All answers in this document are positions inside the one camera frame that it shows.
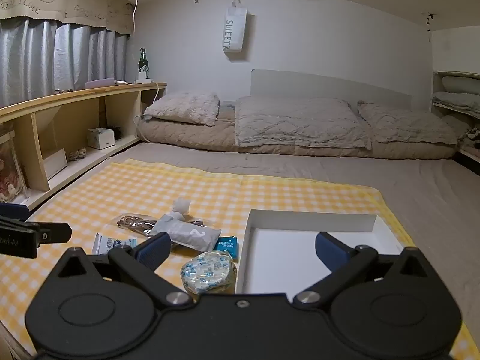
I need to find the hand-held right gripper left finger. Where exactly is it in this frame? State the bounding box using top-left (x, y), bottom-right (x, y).
top-left (52, 232), bottom-right (193, 310)

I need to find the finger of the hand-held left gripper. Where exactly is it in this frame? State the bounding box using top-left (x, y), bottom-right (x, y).
top-left (37, 223), bottom-right (72, 245)
top-left (0, 202), bottom-right (31, 221)

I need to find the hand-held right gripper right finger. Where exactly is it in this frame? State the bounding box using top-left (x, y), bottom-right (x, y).
top-left (293, 232), bottom-right (433, 305)

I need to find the bag of tan cords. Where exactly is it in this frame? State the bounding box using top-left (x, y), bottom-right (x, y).
top-left (112, 214), bottom-right (160, 238)

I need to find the grey soft packet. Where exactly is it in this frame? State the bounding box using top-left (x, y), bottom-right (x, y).
top-left (151, 212), bottom-right (222, 251)

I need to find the white and blue tissue packet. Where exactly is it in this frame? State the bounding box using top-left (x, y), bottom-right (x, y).
top-left (92, 232), bottom-right (138, 257)

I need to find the bag of white cotton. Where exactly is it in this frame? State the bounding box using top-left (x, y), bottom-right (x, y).
top-left (171, 199), bottom-right (192, 221)

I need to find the white cardboard box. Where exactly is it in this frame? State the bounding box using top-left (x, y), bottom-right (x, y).
top-left (234, 209), bottom-right (406, 295)

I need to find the round floral packet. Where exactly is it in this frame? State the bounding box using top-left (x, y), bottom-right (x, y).
top-left (181, 250), bottom-right (238, 295)

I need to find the blue wipes packet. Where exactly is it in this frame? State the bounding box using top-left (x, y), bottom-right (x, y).
top-left (213, 235), bottom-right (239, 262)

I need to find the white board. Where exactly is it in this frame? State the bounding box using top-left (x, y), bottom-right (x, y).
top-left (41, 148), bottom-right (68, 179)

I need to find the yellow checked blanket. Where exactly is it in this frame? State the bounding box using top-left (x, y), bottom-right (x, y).
top-left (0, 157), bottom-right (469, 360)

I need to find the white tissue box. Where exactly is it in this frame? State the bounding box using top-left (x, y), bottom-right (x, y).
top-left (88, 127), bottom-right (115, 150)

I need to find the grey bed sheet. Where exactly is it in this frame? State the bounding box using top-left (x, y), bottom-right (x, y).
top-left (22, 142), bottom-right (480, 347)

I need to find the beige fluffy pillow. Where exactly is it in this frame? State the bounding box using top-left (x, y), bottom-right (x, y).
top-left (136, 106), bottom-right (458, 160)

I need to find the wooden shelf unit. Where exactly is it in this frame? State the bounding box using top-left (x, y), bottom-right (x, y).
top-left (0, 82), bottom-right (168, 211)

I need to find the folded grey duvet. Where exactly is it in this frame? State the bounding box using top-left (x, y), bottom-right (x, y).
top-left (234, 95), bottom-right (373, 150)

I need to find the fluffy grey pillow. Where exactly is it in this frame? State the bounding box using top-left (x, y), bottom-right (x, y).
top-left (144, 91), bottom-right (221, 127)

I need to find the quilted grey pillow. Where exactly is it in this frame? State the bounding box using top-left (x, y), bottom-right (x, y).
top-left (357, 100), bottom-right (459, 145)

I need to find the grey curtain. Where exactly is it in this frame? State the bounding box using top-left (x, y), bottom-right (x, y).
top-left (0, 17), bottom-right (130, 109)

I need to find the folded pale green bedding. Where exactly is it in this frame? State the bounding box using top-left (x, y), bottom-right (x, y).
top-left (440, 76), bottom-right (480, 95)
top-left (432, 95), bottom-right (480, 116)

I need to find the white shelf unit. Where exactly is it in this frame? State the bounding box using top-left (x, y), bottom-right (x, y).
top-left (430, 70), bottom-right (480, 178)

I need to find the white hanging bag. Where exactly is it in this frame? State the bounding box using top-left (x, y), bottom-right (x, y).
top-left (223, 0), bottom-right (248, 62)

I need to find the white charger cable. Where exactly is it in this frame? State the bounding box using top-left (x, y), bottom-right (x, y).
top-left (134, 82), bottom-right (168, 125)

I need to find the white hanging cable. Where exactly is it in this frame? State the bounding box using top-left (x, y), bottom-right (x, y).
top-left (131, 0), bottom-right (143, 35)

